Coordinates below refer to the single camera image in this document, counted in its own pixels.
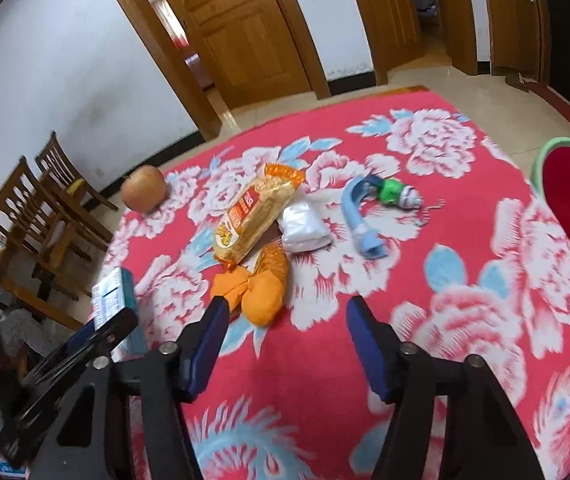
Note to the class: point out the left wooden door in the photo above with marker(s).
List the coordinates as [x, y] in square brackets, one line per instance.
[246, 47]

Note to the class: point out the near wooden chair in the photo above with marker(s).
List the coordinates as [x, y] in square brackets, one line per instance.
[36, 224]

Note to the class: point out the far wooden chair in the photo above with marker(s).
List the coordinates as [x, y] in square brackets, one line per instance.
[53, 160]

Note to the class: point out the white blue medicine box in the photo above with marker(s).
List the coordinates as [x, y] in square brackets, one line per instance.
[113, 292]

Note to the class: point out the low wooden cabinet panel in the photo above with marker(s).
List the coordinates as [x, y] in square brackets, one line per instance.
[514, 40]

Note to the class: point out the orange snack packet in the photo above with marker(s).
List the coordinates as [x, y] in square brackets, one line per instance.
[253, 211]

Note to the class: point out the brownish apple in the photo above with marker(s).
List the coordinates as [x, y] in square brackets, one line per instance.
[144, 190]

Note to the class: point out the wooden door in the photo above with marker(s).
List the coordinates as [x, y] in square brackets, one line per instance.
[246, 47]
[393, 33]

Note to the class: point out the green white keychain toy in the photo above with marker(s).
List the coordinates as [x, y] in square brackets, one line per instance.
[395, 193]

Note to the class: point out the middle wooden door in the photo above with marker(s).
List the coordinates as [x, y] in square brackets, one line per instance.
[393, 33]

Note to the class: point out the white crumpled plastic wrapper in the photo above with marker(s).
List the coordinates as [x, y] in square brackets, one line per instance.
[302, 228]

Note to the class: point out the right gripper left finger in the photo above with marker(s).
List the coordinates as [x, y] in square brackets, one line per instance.
[200, 344]

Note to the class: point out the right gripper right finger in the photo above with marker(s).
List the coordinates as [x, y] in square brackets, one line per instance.
[377, 345]

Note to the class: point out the red floral tablecloth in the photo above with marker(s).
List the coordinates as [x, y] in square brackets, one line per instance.
[489, 274]

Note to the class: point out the wooden chair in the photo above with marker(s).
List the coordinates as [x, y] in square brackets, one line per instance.
[36, 224]
[53, 160]

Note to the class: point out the blue plastic pipe piece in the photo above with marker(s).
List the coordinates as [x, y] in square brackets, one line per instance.
[367, 241]

